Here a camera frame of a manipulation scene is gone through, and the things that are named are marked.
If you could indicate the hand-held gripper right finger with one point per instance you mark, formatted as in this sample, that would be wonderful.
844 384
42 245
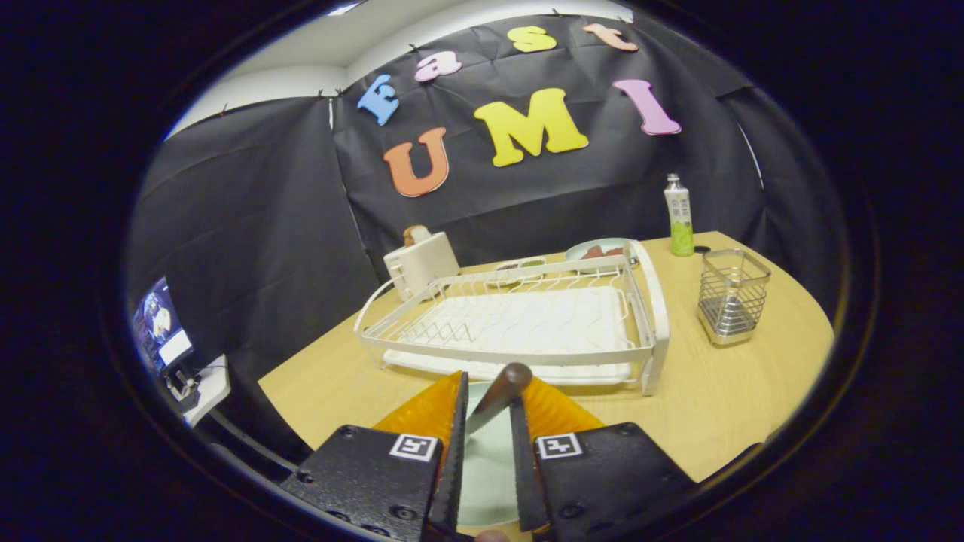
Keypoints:
602 482

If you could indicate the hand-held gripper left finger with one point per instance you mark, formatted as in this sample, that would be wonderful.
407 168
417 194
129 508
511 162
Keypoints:
369 478

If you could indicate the pale green plate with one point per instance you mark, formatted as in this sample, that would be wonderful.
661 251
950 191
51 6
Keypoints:
486 467

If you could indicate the plate with food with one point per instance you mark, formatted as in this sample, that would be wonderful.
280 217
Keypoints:
599 252

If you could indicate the white side desk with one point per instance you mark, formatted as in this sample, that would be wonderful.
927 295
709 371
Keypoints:
209 384

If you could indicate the white toaster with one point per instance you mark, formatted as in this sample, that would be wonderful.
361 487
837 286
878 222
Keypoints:
422 263

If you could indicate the small white sauce tray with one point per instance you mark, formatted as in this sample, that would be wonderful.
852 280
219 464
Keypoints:
521 264

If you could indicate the bread slice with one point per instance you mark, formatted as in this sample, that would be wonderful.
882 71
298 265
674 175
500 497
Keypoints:
416 235

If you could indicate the computer monitor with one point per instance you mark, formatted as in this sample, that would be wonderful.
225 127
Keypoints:
160 327

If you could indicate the black backdrop cloth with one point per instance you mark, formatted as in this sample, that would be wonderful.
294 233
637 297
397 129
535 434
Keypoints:
263 226

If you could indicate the green label bottle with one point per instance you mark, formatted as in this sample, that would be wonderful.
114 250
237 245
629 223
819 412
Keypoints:
680 218

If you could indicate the ceiling light panel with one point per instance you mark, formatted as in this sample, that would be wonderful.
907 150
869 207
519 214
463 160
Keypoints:
344 8

